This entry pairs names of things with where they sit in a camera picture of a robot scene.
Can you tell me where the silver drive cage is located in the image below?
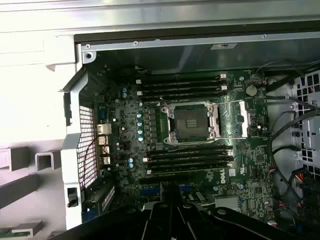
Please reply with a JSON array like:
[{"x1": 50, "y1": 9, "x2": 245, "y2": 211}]
[{"x1": 292, "y1": 71, "x2": 320, "y2": 166}]

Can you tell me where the silver chipset heatsink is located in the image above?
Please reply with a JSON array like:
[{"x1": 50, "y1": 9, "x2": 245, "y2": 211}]
[{"x1": 214, "y1": 196, "x2": 240, "y2": 212}]

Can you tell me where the orange wire bundle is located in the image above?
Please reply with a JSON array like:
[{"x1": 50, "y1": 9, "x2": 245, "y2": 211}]
[{"x1": 289, "y1": 169, "x2": 320, "y2": 201}]

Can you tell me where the blue expansion slot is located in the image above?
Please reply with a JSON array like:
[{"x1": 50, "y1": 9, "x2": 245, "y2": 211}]
[{"x1": 139, "y1": 187, "x2": 193, "y2": 197}]

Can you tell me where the green motherboard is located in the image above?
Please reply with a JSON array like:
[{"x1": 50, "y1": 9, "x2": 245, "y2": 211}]
[{"x1": 93, "y1": 69, "x2": 276, "y2": 226}]

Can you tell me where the green RAM stick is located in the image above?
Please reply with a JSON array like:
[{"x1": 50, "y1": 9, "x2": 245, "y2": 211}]
[{"x1": 0, "y1": 226, "x2": 17, "y2": 236}]

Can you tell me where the black RAM slot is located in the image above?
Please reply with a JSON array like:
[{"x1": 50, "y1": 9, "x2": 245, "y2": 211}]
[
  {"x1": 147, "y1": 158, "x2": 232, "y2": 168},
  {"x1": 146, "y1": 146, "x2": 235, "y2": 155},
  {"x1": 146, "y1": 164, "x2": 231, "y2": 175},
  {"x1": 141, "y1": 84, "x2": 228, "y2": 92},
  {"x1": 141, "y1": 72, "x2": 228, "y2": 80},
  {"x1": 142, "y1": 151, "x2": 233, "y2": 162},
  {"x1": 137, "y1": 90, "x2": 225, "y2": 99},
  {"x1": 135, "y1": 78, "x2": 223, "y2": 86}
]

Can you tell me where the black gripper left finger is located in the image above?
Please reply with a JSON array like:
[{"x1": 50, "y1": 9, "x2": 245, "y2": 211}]
[{"x1": 49, "y1": 181, "x2": 173, "y2": 240}]

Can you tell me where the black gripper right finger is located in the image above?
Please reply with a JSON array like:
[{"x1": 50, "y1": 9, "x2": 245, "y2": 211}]
[{"x1": 172, "y1": 183, "x2": 305, "y2": 240}]

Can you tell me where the black and silver PC case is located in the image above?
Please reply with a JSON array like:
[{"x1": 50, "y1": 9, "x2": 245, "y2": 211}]
[{"x1": 44, "y1": 21, "x2": 320, "y2": 240}]

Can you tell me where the CPU socket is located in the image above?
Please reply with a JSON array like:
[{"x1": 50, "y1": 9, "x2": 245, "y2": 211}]
[{"x1": 161, "y1": 101, "x2": 218, "y2": 145}]

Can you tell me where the grey parts rack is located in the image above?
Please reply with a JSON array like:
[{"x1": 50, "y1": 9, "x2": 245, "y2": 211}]
[{"x1": 0, "y1": 144, "x2": 63, "y2": 240}]

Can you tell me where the metal socket cover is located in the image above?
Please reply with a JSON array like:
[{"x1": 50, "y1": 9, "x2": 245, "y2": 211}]
[{"x1": 211, "y1": 99, "x2": 251, "y2": 140}]

